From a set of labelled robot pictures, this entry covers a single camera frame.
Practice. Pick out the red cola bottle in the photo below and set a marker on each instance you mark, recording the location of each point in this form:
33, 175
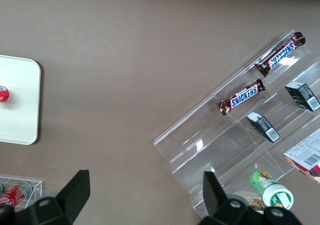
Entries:
15, 196

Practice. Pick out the clear acrylic stepped display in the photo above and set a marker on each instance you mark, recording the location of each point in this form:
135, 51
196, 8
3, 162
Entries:
200, 145

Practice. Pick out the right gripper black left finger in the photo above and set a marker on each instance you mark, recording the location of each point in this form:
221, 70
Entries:
72, 197

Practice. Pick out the red white yogurt cup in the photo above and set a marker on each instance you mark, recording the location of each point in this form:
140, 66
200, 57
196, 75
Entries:
3, 95

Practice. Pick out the wicker basket holding foil container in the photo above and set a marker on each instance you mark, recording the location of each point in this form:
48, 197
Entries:
255, 203

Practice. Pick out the Snickers chocolate bar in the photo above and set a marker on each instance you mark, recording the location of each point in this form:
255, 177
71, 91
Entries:
241, 98
280, 55

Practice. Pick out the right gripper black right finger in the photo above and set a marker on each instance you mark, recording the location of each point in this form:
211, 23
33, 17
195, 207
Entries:
212, 197

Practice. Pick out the small black carton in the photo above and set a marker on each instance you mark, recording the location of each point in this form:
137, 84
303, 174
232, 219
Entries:
263, 128
301, 95

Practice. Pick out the cream plastic serving tray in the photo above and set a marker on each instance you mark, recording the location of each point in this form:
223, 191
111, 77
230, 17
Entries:
20, 110

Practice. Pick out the white red snack box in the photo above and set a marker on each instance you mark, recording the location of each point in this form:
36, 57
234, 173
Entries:
305, 155

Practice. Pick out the clear acrylic bottle rack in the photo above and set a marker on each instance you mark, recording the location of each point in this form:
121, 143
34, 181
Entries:
35, 192

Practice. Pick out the green white plastic bottle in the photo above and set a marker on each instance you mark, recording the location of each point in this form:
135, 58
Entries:
272, 192

